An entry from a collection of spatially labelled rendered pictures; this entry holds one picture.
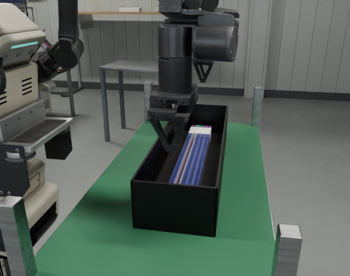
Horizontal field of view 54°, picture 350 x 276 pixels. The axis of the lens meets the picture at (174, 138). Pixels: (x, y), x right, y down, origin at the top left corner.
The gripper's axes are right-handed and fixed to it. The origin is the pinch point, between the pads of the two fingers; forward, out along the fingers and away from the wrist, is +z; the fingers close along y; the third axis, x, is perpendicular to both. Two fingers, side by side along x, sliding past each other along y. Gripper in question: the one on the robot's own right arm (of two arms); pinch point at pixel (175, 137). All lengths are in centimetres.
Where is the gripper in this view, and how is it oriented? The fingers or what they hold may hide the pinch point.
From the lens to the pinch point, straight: 62.1
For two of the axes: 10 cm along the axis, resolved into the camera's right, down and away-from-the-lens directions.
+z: -0.1, 9.3, 3.7
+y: 1.9, -3.7, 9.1
